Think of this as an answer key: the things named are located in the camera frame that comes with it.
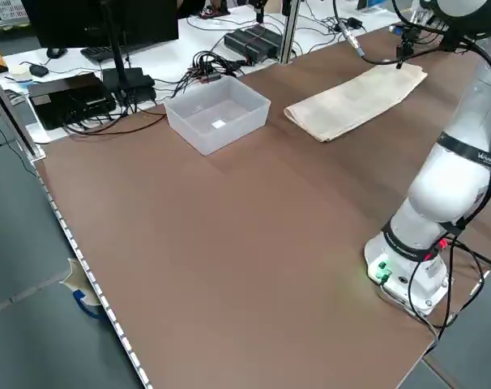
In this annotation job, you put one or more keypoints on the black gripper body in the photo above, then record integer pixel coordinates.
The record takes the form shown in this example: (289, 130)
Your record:
(408, 37)

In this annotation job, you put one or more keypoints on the cream-colored tablecloth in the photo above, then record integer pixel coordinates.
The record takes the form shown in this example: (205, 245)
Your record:
(351, 101)

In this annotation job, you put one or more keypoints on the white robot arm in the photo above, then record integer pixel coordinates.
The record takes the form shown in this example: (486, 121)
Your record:
(417, 15)
(444, 182)

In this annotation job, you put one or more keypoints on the clear plastic box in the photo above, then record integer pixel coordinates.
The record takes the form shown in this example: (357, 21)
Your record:
(213, 142)

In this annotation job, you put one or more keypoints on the black box device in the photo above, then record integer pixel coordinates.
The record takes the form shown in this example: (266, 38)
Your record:
(67, 97)

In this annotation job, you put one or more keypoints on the black power adapter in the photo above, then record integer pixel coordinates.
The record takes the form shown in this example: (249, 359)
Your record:
(354, 22)

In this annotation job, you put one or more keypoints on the black finned device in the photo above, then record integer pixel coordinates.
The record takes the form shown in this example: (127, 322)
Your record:
(249, 40)

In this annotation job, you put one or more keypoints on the white square sticker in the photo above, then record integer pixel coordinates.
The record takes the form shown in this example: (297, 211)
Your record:
(218, 123)

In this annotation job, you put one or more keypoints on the black monitor stand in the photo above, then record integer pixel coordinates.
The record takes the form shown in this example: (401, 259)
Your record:
(128, 81)

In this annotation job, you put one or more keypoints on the black keyboard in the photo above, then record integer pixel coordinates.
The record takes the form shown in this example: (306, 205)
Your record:
(97, 52)

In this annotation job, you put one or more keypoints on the black computer monitor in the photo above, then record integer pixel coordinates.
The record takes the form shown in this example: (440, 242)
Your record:
(87, 20)

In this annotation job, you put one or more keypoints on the black computer mouse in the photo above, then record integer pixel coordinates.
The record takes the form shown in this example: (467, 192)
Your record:
(39, 70)

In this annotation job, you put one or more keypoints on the white plastic basket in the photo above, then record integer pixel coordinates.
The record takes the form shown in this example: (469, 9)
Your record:
(6, 7)

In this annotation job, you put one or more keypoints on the aluminium camera post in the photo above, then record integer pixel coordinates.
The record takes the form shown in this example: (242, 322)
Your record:
(289, 36)

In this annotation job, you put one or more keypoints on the black stand post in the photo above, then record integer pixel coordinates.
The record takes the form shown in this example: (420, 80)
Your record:
(259, 12)

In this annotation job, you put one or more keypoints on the aluminium frame strut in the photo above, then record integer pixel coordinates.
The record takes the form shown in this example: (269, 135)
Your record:
(31, 148)

